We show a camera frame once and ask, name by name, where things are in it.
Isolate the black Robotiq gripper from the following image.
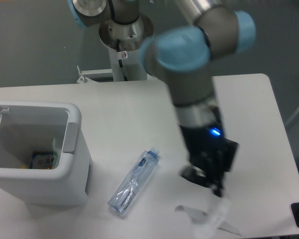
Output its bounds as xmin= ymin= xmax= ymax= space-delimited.
xmin=179 ymin=107 xmax=240 ymax=197

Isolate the white plastic packaging bag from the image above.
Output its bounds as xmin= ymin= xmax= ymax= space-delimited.
xmin=174 ymin=195 xmax=241 ymax=239

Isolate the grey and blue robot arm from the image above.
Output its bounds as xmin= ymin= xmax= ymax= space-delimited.
xmin=68 ymin=0 xmax=256 ymax=197

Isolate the white open trash can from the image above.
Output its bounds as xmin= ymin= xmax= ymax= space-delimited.
xmin=0 ymin=101 xmax=92 ymax=206

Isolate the crushed clear plastic bottle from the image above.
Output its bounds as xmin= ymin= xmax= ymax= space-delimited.
xmin=108 ymin=147 xmax=159 ymax=215

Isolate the snack wrapper in bin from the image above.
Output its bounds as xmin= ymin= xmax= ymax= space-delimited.
xmin=30 ymin=151 xmax=55 ymax=169

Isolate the black cable on pedestal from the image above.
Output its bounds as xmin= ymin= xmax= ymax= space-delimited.
xmin=116 ymin=39 xmax=129 ymax=82

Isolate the white pedestal base frame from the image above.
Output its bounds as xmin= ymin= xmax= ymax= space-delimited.
xmin=76 ymin=65 xmax=160 ymax=84

